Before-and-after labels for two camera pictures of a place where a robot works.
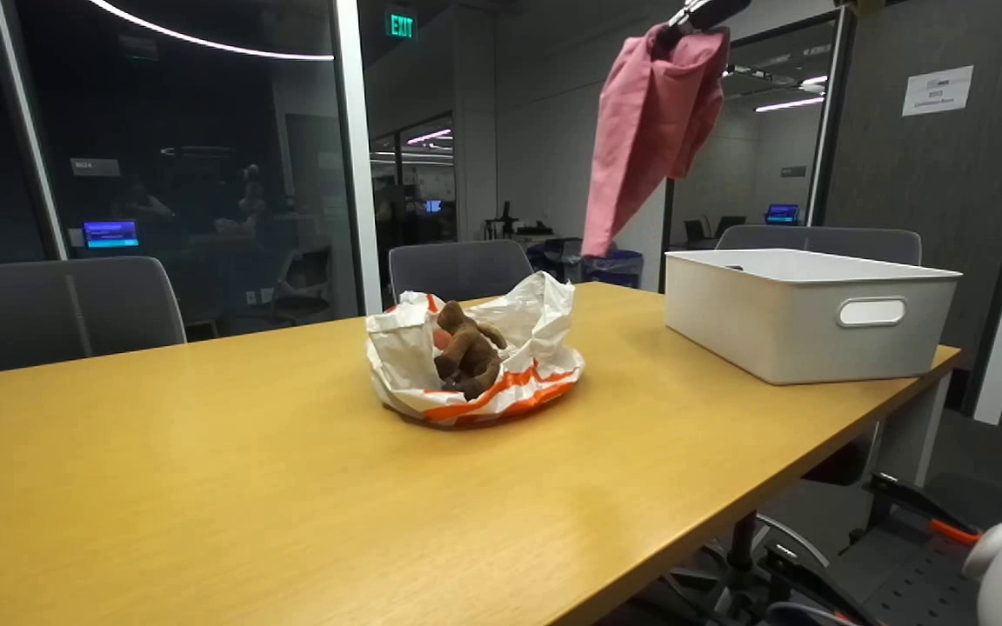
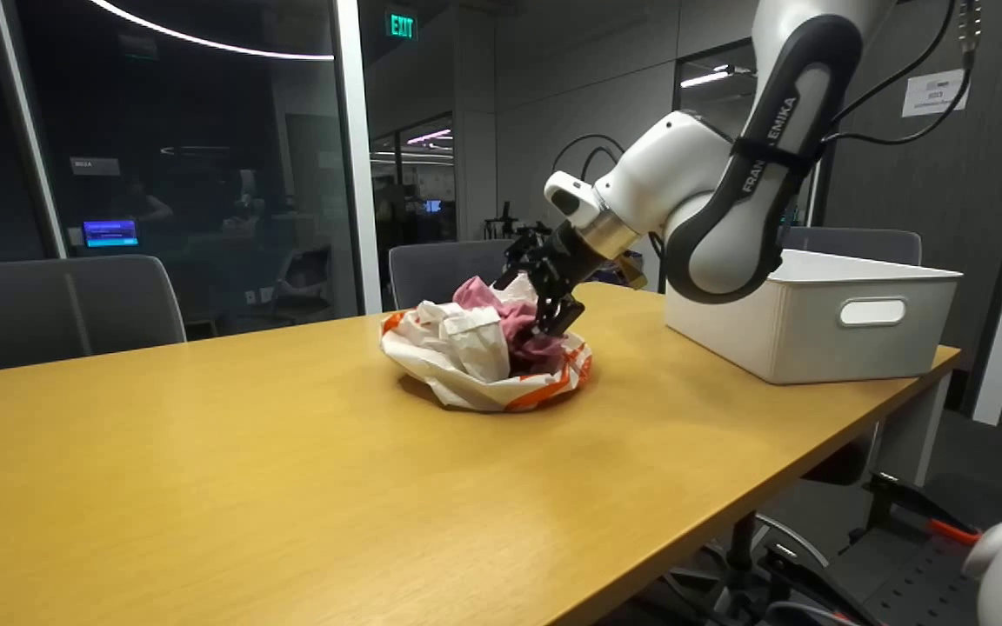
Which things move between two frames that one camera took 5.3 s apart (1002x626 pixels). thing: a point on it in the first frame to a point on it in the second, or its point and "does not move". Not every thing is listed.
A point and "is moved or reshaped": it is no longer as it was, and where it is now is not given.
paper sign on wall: x=937 y=91 does not move
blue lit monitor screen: x=111 y=235 does not move
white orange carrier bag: x=536 y=367 is moved or reshaped
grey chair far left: x=7 y=315 does not move
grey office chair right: x=823 y=239 does not move
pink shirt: x=657 y=118 to x=529 y=345
